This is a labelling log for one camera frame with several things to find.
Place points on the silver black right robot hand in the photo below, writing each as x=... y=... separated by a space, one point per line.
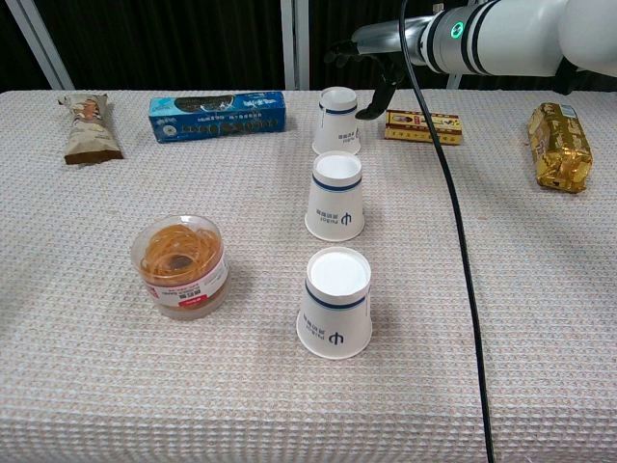
x=385 y=41

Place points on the white paper cup blue print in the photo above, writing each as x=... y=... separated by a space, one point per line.
x=337 y=130
x=332 y=313
x=332 y=202

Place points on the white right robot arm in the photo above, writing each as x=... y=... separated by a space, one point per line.
x=520 y=34

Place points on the yellow red small box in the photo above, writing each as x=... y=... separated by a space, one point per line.
x=405 y=126

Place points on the blue cookie box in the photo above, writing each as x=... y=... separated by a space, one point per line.
x=217 y=123

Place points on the gold foil snack package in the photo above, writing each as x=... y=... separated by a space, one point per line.
x=559 y=149

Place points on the brown snack wrapper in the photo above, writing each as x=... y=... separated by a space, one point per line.
x=89 y=130

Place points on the beige waffle tablecloth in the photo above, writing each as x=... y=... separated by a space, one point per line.
x=96 y=386

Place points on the white partition frame post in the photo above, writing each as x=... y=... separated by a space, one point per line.
x=38 y=43
x=295 y=43
x=454 y=83

